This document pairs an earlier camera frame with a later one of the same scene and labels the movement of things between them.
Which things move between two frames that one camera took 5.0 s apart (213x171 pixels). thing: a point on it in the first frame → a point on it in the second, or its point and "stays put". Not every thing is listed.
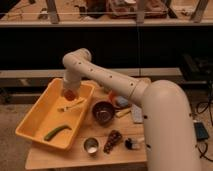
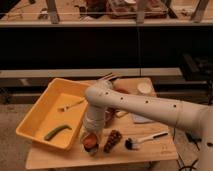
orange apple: x=69 y=95 → x=90 y=141
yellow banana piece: x=122 y=113 stays put
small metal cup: x=91 y=146 stays put
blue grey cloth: x=137 y=114 stays put
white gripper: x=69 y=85 → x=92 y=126
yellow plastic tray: x=52 y=109 stays put
